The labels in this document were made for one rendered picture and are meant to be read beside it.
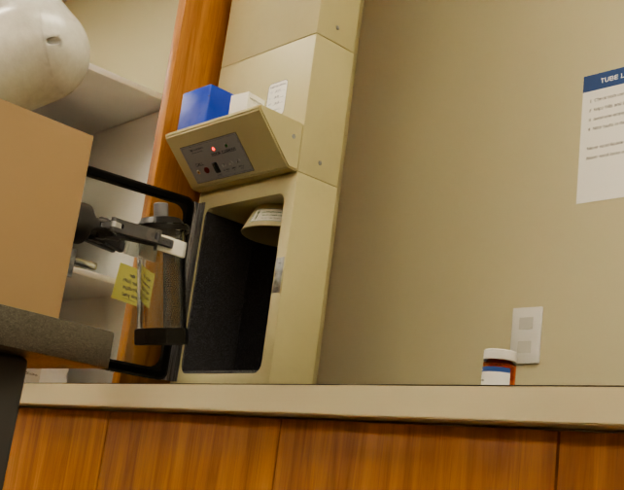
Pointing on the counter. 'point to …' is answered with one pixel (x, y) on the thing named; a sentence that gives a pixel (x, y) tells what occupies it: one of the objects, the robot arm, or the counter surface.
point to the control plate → (200, 155)
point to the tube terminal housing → (294, 201)
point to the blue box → (203, 105)
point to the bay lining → (228, 299)
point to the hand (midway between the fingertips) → (158, 249)
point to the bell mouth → (264, 225)
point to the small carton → (244, 101)
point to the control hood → (254, 127)
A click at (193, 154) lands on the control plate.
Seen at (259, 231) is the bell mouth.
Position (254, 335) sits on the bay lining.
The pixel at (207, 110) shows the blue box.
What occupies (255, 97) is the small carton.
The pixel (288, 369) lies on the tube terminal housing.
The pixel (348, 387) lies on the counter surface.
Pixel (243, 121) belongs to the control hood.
